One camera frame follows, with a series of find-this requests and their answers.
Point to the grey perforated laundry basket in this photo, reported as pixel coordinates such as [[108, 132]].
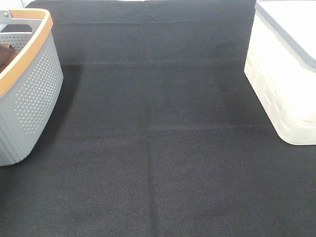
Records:
[[30, 84]]

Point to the brown towels in basket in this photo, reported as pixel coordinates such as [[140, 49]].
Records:
[[7, 54]]

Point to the white basket with grey rim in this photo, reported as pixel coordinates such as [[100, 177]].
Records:
[[281, 66]]

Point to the black table cloth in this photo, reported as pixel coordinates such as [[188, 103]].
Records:
[[157, 131]]

